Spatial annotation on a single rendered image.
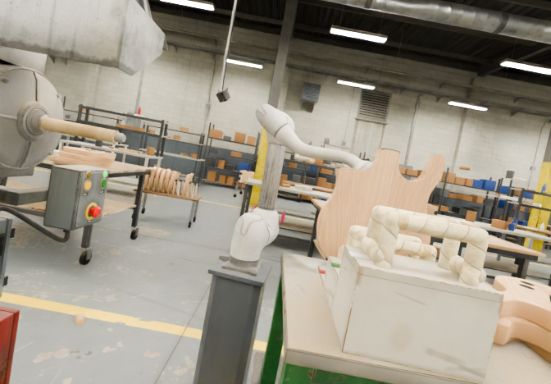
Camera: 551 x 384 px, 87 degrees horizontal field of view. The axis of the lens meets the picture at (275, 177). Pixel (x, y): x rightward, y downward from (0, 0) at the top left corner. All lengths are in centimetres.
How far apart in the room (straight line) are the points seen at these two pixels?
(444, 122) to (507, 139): 261
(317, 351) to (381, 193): 52
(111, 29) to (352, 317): 72
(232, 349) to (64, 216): 97
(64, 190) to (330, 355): 92
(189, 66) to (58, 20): 1211
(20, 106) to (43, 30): 23
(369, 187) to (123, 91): 1296
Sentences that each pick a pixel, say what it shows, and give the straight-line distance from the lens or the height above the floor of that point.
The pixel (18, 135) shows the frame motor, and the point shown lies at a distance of 93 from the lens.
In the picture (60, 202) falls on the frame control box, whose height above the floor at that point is 101.
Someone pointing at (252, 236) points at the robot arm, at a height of 88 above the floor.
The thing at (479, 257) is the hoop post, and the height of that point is 116.
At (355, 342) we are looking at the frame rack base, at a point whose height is 96.
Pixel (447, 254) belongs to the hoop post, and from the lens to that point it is 75.
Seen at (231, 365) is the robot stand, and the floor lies 26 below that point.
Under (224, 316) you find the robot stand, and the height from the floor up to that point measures 49.
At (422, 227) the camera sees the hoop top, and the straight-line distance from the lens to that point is 62.
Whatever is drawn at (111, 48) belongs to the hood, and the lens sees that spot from 70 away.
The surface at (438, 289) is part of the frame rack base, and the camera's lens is 65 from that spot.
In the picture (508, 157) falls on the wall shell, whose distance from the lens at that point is 1492.
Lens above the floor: 126
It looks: 3 degrees down
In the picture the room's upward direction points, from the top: 11 degrees clockwise
